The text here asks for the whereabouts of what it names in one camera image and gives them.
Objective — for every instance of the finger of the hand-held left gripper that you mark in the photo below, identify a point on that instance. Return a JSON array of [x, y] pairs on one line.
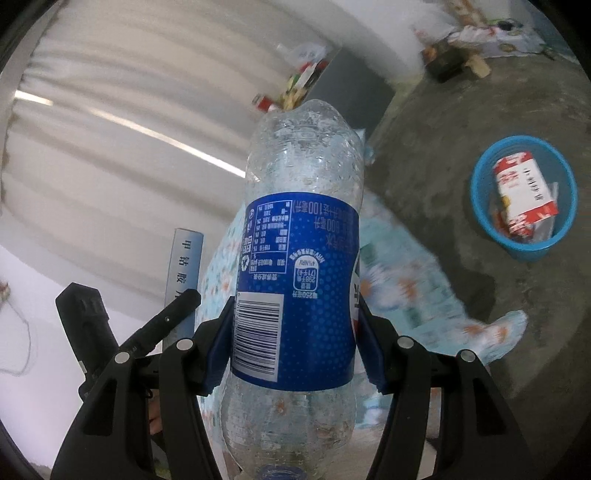
[[166, 318]]

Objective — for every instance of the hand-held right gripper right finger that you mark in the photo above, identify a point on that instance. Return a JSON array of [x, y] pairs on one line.
[[371, 350]]

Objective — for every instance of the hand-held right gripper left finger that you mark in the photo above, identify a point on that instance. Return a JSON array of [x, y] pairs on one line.
[[217, 355]]

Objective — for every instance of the clear bottle with blue label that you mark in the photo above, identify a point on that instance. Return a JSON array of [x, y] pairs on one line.
[[295, 277]]

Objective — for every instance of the blue plastic wastebasket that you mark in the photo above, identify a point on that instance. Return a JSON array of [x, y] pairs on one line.
[[526, 251]]

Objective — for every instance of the red snack wrapper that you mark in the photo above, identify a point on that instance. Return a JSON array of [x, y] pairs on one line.
[[501, 217]]

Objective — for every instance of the red and white carton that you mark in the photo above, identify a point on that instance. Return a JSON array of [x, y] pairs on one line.
[[521, 194]]

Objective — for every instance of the pale blue slim box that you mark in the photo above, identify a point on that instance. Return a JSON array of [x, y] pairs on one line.
[[184, 263]]

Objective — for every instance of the floral light blue blanket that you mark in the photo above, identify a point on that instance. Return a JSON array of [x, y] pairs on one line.
[[406, 295]]

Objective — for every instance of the white pleated curtain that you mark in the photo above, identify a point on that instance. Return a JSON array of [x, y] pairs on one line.
[[115, 92]]

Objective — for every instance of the red jar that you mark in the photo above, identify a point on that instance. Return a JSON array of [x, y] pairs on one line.
[[264, 104]]

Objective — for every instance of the grey cabinet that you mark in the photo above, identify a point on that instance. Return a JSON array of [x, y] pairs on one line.
[[360, 92]]

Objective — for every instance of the pile of yellow snack packets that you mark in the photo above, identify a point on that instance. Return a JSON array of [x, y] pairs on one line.
[[295, 90]]

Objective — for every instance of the black box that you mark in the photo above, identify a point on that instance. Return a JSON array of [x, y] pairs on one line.
[[443, 64]]

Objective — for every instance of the clear plastic bag with knot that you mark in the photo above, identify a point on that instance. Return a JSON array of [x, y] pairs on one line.
[[300, 53]]

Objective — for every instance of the tan wooden block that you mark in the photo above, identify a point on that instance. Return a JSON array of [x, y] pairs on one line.
[[478, 66]]

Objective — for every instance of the white plastic shopping bag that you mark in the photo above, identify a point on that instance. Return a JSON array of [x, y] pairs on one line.
[[434, 34]]

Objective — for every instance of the white printed cardboard box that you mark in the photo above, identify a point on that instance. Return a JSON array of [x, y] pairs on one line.
[[508, 41]]

